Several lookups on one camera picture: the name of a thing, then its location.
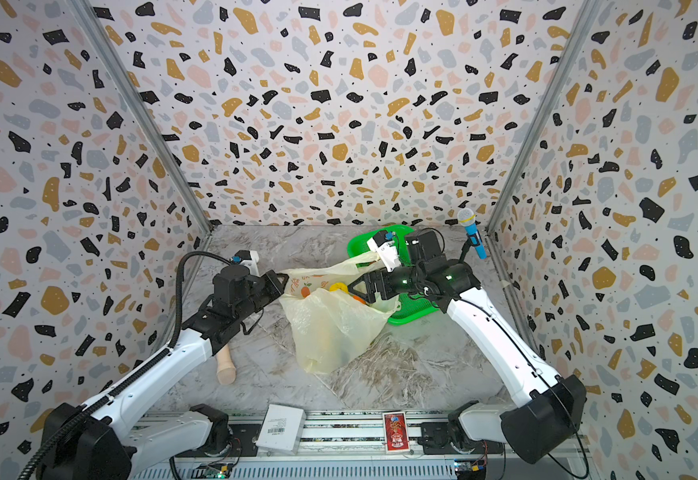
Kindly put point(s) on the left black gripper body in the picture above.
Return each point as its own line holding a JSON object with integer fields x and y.
{"x": 259, "y": 294}

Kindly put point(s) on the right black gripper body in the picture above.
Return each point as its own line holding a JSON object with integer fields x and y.
{"x": 374, "y": 285}

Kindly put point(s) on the cream plastic bag orange print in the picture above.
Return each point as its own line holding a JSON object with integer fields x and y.
{"x": 330, "y": 329}

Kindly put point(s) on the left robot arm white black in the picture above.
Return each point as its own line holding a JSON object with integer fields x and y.
{"x": 97, "y": 440}

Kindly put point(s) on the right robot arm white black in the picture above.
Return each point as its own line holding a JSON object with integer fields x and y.
{"x": 547, "y": 408}

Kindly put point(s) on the black microphone stand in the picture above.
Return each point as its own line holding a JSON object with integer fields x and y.
{"x": 467, "y": 246}

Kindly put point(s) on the green plastic basket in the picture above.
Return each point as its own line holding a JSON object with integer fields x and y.
{"x": 407, "y": 255}

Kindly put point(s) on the yellow toy fruit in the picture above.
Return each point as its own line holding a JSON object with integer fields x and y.
{"x": 338, "y": 286}

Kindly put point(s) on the blue toy microphone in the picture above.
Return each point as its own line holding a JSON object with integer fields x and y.
{"x": 466, "y": 218}

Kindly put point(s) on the wooden rolling pin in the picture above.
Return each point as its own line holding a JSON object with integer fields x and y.
{"x": 226, "y": 369}

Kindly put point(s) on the red card pack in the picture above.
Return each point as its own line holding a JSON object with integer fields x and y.
{"x": 396, "y": 438}

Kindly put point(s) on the white cardboard box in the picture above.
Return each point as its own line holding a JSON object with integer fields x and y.
{"x": 281, "y": 429}

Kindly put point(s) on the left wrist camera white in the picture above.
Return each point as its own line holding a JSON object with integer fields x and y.
{"x": 249, "y": 259}

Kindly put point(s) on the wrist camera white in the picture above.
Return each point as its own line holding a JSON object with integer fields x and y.
{"x": 249, "y": 259}
{"x": 383, "y": 244}

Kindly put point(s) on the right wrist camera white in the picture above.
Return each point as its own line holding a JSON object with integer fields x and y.
{"x": 383, "y": 244}

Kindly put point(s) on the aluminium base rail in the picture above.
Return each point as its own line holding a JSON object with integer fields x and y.
{"x": 350, "y": 445}

